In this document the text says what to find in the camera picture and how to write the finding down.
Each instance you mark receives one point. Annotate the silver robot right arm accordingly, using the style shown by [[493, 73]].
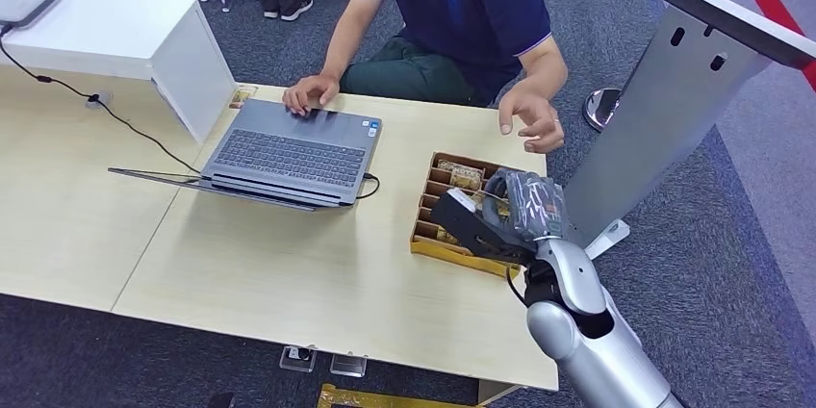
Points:
[[586, 328]]

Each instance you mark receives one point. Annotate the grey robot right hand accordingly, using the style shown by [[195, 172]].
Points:
[[535, 204]]

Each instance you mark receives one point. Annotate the silver kiosk stand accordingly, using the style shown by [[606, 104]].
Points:
[[669, 105]]

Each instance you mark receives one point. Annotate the clear acrylic block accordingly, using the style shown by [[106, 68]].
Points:
[[298, 358], [348, 365]]

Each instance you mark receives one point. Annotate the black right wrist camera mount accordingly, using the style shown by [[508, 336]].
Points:
[[472, 226]]

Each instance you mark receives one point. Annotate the gold patterned sheet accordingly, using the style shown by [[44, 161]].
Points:
[[382, 400]]

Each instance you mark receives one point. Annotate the white box cabinet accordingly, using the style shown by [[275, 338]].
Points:
[[95, 29]]

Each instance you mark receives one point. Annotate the card lying flat on desk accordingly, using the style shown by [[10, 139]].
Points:
[[243, 96]]

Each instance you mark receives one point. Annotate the brown cardboard card holder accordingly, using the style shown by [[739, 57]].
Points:
[[430, 201]]

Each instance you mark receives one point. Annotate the grey open laptop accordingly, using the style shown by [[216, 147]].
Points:
[[293, 156]]

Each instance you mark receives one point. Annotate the seated person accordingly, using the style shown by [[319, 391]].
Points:
[[459, 16]]

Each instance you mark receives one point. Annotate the person's left hand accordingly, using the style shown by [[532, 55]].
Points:
[[538, 115]]

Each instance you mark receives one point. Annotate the person's right hand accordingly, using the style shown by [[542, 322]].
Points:
[[309, 91]]

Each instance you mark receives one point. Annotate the flat grey device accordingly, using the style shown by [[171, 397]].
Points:
[[24, 3]]

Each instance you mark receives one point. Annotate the desk leg panel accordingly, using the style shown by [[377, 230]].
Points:
[[497, 392]]

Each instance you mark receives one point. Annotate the person's right forearm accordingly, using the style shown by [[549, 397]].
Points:
[[347, 42]]

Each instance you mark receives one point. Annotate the person's left forearm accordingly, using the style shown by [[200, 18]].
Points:
[[545, 73]]

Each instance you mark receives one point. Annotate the gold hotel key card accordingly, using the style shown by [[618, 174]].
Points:
[[466, 181], [499, 207], [459, 167], [446, 237]]

